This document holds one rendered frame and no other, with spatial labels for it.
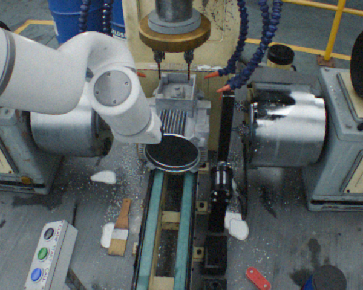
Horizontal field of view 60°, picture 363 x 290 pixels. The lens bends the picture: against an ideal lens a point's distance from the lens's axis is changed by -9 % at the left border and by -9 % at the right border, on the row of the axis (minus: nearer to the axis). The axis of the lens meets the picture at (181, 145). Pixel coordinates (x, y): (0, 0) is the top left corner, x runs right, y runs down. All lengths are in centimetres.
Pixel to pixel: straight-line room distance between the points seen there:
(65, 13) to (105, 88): 236
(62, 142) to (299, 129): 64
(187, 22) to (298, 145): 42
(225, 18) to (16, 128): 69
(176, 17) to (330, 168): 58
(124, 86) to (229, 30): 61
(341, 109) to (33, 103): 76
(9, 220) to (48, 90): 84
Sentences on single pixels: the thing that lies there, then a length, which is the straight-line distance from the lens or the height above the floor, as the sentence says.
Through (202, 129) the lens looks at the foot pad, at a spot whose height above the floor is 107.
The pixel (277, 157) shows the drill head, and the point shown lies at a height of 104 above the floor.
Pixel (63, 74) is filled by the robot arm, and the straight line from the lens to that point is 44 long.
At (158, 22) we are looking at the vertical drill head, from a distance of 83.
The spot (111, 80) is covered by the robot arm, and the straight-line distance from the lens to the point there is 54.
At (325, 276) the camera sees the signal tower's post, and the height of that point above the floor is 122.
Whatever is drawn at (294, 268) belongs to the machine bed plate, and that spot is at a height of 80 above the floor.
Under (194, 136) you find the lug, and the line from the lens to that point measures 89.
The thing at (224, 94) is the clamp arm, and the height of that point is 125.
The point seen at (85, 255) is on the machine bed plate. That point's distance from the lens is 106.
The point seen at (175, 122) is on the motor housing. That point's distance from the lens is 90.
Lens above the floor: 173
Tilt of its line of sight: 47 degrees down
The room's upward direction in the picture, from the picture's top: 1 degrees counter-clockwise
